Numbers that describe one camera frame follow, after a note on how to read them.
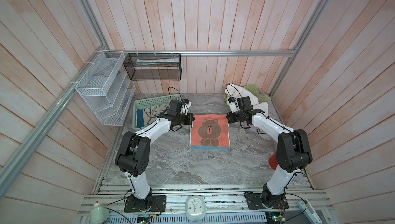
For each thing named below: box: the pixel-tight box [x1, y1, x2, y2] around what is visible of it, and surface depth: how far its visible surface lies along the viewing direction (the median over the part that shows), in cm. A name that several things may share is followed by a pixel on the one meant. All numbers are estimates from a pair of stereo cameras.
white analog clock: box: [185, 194, 207, 222], surface depth 71 cm
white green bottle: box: [89, 200, 110, 224], surface depth 67 cm
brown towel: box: [189, 114, 231, 151], surface depth 97 cm
